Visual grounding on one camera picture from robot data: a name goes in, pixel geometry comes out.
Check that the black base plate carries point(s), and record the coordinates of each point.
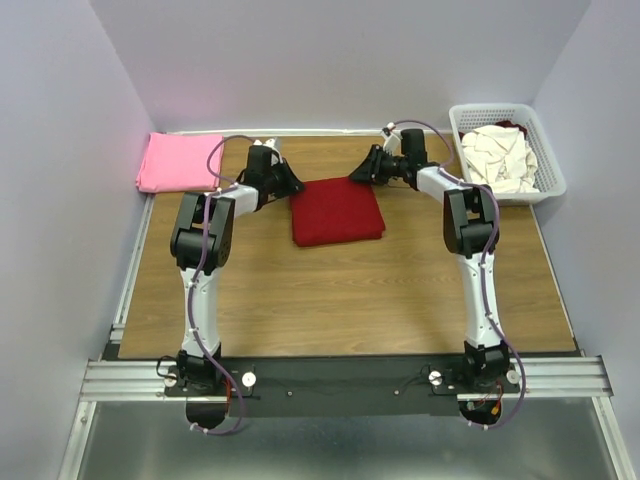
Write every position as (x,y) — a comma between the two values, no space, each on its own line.
(337,386)

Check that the folded pink t shirt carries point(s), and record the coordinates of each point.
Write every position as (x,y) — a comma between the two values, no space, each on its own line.
(177,163)

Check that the white plastic basket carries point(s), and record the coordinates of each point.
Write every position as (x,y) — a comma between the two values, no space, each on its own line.
(549,179)

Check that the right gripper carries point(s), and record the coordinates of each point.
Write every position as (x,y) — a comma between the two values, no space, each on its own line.
(369,168)

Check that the aluminium frame rail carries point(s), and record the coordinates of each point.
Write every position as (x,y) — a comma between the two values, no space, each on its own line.
(400,295)

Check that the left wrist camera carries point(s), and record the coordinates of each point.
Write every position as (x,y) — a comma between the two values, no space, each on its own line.
(273,143)

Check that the dark red shirt in basket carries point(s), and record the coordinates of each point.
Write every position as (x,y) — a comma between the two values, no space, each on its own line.
(510,124)

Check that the red t shirt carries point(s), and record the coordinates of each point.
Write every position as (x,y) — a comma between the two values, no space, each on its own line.
(335,211)

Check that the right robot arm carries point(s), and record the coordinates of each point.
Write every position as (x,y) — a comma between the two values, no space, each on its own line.
(470,232)

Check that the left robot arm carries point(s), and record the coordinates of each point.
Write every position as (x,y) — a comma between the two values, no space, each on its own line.
(201,246)

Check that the cream white t shirt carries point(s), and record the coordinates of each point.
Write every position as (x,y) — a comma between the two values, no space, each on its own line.
(502,158)

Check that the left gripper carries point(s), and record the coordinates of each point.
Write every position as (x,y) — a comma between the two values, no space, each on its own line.
(292,183)

